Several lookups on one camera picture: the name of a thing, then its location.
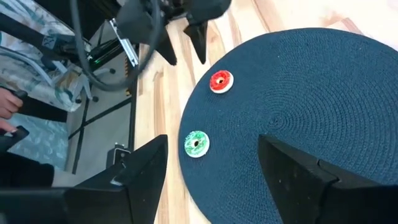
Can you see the person's hand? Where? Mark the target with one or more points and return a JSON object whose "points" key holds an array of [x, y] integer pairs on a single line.
{"points": [[4, 126], [7, 104]]}

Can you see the marbled patterned cloth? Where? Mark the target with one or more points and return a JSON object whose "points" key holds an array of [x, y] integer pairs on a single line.
{"points": [[31, 81]]}

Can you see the small red iced donut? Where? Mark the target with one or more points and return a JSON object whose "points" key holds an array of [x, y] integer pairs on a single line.
{"points": [[228, 81]]}

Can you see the small green iced donut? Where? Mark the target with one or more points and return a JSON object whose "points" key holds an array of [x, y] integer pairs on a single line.
{"points": [[202, 149]]}

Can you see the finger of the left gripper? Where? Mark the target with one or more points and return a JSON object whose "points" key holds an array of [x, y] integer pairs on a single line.
{"points": [[199, 37], [166, 46]]}

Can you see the small black camera box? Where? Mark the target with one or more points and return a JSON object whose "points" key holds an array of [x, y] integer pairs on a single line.
{"points": [[116, 158]]}

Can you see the grey wheeled office chair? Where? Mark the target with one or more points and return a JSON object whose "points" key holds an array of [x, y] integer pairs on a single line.
{"points": [[102, 72]]}

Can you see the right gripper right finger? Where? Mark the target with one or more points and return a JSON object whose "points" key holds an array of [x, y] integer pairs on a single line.
{"points": [[295, 180]]}

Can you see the round dark woven placemat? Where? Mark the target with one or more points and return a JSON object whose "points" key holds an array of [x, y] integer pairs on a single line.
{"points": [[311, 93]]}

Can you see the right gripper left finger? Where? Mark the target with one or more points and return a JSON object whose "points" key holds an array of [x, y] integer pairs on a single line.
{"points": [[143, 174]]}

